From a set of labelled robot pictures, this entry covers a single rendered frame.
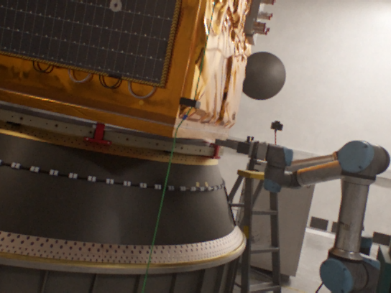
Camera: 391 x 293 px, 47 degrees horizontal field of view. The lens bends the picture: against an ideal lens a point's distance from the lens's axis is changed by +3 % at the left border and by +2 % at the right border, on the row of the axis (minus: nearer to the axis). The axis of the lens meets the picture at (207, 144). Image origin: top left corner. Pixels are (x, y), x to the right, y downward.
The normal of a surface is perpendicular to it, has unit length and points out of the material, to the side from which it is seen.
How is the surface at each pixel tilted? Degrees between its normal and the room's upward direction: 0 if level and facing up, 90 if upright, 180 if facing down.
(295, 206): 90
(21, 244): 43
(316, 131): 90
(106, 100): 95
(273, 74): 90
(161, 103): 99
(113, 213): 62
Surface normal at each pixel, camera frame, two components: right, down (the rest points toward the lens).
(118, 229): 0.47, -0.34
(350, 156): -0.69, -0.25
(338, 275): -0.73, 0.01
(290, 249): -0.14, 0.01
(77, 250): 0.35, -0.65
